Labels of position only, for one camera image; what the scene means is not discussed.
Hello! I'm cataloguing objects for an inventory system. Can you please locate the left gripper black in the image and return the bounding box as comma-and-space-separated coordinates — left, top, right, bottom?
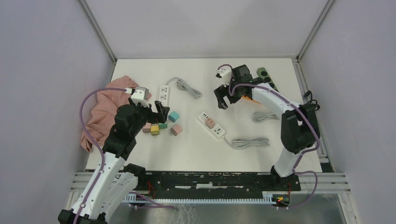
128, 96, 169, 136

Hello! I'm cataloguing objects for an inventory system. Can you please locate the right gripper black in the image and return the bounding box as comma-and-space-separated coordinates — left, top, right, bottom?
213, 77, 242, 110

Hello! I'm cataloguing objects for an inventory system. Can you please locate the teal USB adapter plug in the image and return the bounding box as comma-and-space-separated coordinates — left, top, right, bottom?
168, 111, 180, 123

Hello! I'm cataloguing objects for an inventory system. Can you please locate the green USB adapter plug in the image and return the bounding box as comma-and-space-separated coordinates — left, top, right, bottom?
158, 123, 168, 130

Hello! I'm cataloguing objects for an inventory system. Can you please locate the yellow adapter plug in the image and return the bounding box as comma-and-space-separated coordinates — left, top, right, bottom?
150, 125, 160, 136

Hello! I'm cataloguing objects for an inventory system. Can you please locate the pink adapter plug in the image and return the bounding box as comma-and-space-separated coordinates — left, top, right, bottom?
170, 125, 183, 136
142, 123, 151, 134

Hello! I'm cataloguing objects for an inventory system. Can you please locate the orange power strip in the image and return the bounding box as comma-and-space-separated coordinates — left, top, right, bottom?
241, 96, 261, 104

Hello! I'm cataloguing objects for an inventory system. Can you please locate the pink adapter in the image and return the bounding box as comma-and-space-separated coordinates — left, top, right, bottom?
205, 118, 216, 129

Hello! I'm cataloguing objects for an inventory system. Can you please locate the white slim power strip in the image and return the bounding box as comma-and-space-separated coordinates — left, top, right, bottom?
197, 112, 226, 140

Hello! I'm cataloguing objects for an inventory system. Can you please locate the green power strip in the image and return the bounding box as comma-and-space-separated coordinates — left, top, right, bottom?
256, 67, 278, 91

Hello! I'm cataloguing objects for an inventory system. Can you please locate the white USB power strip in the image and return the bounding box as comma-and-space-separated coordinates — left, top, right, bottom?
158, 85, 170, 106

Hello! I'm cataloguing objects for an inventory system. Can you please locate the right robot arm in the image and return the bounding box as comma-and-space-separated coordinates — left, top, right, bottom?
214, 64, 320, 190

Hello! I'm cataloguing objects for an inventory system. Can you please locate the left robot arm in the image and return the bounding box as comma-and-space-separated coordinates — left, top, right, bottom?
58, 101, 170, 224

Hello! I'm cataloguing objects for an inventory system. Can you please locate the pink cloth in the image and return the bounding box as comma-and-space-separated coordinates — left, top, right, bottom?
80, 76, 139, 152

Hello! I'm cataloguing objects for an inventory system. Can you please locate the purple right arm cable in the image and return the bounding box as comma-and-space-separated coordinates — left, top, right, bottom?
216, 64, 321, 210

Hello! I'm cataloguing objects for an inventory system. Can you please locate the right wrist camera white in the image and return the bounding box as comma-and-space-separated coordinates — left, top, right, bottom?
215, 68, 232, 87

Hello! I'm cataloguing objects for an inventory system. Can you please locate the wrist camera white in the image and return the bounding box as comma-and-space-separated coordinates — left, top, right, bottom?
130, 87, 149, 108
215, 68, 232, 87

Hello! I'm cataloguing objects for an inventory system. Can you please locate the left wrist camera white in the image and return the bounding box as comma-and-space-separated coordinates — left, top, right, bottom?
130, 87, 149, 108

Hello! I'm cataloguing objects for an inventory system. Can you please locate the grey coiled strip cable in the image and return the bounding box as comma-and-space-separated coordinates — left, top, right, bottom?
165, 77, 203, 99

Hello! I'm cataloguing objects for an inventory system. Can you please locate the grey coiled cable right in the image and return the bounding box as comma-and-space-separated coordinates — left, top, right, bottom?
252, 112, 279, 124

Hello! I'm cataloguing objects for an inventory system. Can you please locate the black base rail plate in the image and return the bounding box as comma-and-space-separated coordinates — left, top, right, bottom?
135, 171, 301, 199

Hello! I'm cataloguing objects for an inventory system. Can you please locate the black coiled cable with plug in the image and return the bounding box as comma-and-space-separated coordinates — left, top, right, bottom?
303, 90, 321, 112

